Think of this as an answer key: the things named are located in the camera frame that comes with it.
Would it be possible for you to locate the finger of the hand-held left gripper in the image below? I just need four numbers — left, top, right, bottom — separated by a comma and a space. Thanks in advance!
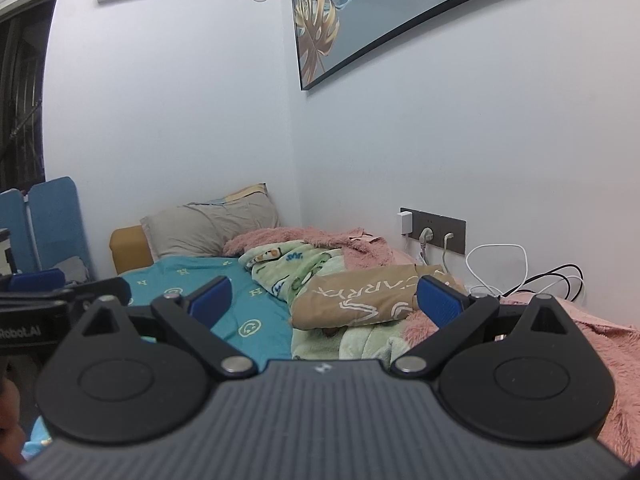
6, 268, 67, 292
62, 276, 133, 313

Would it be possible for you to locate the pink fuzzy blanket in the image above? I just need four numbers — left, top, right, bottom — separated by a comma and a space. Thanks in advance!
222, 226, 640, 477

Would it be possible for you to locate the tan T-shirt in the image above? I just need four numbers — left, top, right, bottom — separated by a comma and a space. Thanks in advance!
291, 261, 469, 332

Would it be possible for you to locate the green cartoon print blanket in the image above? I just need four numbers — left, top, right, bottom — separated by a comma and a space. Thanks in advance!
238, 239, 437, 362

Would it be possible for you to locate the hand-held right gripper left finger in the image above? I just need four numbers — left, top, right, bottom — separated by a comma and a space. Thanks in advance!
75, 275, 258, 378

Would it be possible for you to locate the dark window with grille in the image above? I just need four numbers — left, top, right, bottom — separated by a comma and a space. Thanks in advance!
0, 0, 62, 194

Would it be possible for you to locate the person's left hand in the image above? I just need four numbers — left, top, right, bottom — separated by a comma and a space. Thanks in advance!
0, 375, 25, 468

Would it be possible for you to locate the blue smiley print bedsheet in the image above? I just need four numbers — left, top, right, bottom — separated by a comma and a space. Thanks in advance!
22, 254, 297, 461

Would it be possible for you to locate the white cable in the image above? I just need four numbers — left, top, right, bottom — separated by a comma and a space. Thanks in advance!
464, 243, 532, 300

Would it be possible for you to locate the black cable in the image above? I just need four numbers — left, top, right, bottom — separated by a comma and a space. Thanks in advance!
499, 262, 587, 307

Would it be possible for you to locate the dark wall socket panel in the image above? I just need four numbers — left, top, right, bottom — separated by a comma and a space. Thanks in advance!
399, 206, 468, 257

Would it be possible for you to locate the grey pillow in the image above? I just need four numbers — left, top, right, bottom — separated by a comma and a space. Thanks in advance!
140, 191, 282, 262

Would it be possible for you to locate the striped yellow pillow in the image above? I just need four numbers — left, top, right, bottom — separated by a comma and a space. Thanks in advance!
209, 182, 271, 207

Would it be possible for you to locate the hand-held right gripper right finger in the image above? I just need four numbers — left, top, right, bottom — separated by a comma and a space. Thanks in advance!
391, 274, 573, 378

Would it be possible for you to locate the orange headboard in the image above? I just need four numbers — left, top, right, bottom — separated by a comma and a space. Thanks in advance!
109, 225, 157, 277

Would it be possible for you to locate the framed wall picture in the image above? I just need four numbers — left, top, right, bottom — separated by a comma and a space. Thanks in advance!
288, 0, 640, 92

